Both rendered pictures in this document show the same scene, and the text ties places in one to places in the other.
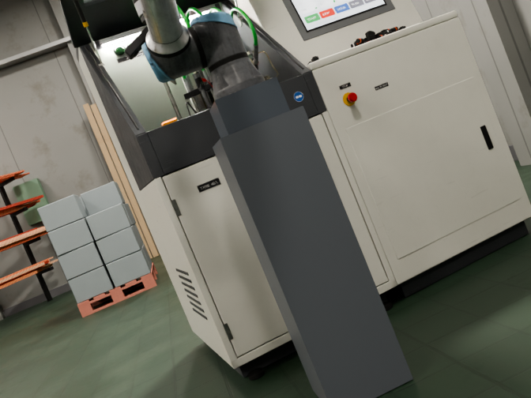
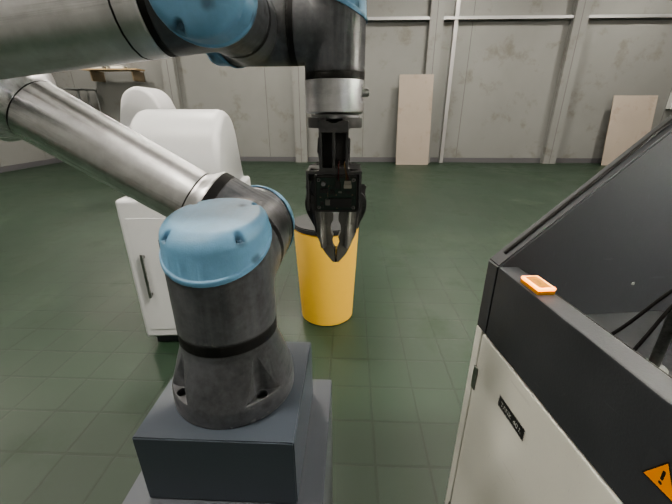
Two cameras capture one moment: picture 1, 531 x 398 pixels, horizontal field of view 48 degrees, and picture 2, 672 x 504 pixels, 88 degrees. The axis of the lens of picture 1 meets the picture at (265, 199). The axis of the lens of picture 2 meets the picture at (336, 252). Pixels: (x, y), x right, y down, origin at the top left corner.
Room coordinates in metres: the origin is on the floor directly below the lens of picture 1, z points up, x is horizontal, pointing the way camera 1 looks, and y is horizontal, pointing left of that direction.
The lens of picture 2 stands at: (1.89, -0.38, 1.23)
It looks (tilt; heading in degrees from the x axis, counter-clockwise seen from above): 22 degrees down; 101
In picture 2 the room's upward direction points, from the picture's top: straight up
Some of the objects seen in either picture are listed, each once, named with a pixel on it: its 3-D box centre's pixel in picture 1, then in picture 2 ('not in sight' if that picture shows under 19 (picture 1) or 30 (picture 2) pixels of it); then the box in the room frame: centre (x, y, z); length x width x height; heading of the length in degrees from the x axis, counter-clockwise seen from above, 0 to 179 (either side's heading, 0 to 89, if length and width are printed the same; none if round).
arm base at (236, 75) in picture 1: (234, 77); (232, 350); (1.69, -0.05, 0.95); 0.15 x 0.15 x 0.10
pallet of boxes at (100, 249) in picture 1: (103, 244); not in sight; (6.23, 1.74, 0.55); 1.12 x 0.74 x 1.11; 9
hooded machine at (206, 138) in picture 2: not in sight; (197, 223); (0.71, 1.38, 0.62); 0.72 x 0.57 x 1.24; 100
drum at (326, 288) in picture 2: not in sight; (326, 268); (1.44, 1.55, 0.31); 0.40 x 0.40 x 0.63
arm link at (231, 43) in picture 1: (216, 39); (223, 264); (1.69, -0.04, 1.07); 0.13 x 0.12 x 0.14; 99
